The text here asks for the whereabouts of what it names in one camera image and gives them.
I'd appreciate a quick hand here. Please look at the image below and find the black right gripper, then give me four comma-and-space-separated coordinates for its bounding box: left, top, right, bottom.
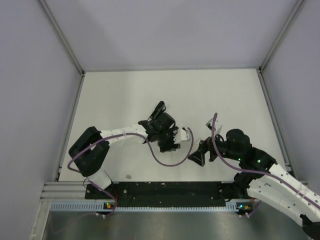
188, 129, 242, 166

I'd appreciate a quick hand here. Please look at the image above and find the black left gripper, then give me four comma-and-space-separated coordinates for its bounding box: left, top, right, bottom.
157, 126, 180, 153

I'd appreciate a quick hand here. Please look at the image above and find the black stapler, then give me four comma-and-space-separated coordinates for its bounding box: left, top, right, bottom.
147, 101, 166, 122

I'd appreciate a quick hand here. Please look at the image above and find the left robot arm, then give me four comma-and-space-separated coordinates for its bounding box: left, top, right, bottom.
68, 112, 188, 199

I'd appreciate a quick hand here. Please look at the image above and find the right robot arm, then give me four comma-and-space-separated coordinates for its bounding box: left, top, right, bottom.
189, 129, 320, 240

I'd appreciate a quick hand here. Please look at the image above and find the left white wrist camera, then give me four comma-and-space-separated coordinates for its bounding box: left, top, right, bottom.
173, 126, 191, 144

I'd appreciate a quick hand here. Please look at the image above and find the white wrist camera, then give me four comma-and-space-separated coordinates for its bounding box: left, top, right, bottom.
173, 126, 191, 144
206, 118, 223, 137

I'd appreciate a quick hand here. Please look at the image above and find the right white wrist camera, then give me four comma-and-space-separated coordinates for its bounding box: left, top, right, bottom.
206, 118, 223, 137

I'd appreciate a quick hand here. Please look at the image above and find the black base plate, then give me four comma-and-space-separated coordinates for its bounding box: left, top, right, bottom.
84, 181, 237, 208

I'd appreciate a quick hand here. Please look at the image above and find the white toothed cable duct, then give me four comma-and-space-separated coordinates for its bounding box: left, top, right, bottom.
49, 201, 253, 213

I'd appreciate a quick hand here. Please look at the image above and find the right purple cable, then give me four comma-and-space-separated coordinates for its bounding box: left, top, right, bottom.
211, 112, 320, 218

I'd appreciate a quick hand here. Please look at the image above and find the aluminium frame rail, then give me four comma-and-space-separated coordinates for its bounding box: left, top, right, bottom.
37, 0, 87, 76

